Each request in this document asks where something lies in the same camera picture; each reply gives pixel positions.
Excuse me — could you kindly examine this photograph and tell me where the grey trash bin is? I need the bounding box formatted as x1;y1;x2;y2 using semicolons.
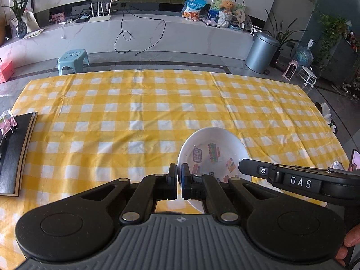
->
245;32;281;74

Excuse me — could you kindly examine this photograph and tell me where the yellow checkered tablecloth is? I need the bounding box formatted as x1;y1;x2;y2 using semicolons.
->
0;69;351;261

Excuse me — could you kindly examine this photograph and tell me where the white round stand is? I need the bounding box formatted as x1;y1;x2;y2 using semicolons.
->
298;66;317;89

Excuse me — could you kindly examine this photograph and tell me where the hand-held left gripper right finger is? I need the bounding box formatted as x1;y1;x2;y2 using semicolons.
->
181;163;278;223

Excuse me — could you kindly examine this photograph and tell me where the trailing ivy plant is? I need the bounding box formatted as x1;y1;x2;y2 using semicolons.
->
317;14;350;71

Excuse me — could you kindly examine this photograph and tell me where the long-leaf potted plant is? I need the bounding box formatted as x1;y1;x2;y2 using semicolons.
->
264;8;308;62

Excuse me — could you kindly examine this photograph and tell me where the blue water bottle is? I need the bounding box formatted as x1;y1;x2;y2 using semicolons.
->
294;41;314;68

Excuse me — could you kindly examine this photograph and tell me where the photo frame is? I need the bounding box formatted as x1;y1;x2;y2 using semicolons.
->
52;12;67;25

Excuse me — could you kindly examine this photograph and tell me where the small pink packet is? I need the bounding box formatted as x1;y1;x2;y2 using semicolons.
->
0;110;19;135

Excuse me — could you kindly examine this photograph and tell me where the black notebook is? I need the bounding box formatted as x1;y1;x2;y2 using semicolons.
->
0;112;39;196

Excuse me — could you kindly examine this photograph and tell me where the dark cabinet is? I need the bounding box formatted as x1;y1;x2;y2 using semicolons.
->
317;28;360;91

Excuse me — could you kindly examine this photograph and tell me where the person's right hand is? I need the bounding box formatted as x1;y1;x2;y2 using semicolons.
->
335;224;360;260

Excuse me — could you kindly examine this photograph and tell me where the white plate with stickers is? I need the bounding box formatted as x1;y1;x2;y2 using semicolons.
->
177;127;251;214

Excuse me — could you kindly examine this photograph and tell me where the plant in glass vase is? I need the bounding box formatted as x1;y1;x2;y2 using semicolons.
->
1;0;38;39

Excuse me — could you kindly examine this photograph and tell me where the brown teddy bear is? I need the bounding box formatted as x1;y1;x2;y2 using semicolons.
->
218;0;234;27

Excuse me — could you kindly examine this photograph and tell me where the green picture book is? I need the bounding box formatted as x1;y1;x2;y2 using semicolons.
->
209;0;247;21

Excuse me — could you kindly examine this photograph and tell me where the pink storage box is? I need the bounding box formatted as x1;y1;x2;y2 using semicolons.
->
0;59;15;84

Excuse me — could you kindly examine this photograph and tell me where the white router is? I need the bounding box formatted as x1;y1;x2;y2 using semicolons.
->
88;1;113;23

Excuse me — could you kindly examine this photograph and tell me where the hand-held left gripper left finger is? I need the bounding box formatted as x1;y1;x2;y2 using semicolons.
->
81;164;178;225

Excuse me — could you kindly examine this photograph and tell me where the white plastic bag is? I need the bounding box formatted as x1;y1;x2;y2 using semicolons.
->
321;102;337;132

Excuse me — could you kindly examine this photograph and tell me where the black cable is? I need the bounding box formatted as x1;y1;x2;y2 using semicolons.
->
114;6;167;57

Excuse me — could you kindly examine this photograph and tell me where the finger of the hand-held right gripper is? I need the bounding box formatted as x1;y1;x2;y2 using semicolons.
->
238;158;279;182

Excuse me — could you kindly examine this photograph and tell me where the smartphone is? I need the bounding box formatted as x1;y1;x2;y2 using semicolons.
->
348;149;360;172

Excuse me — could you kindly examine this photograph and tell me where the light blue plastic stool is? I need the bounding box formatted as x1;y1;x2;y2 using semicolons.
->
58;49;91;75

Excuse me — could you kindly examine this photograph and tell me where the pink heater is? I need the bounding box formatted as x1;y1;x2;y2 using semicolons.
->
282;60;299;80

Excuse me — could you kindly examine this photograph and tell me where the blue snack bag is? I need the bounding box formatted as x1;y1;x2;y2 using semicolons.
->
181;0;209;22

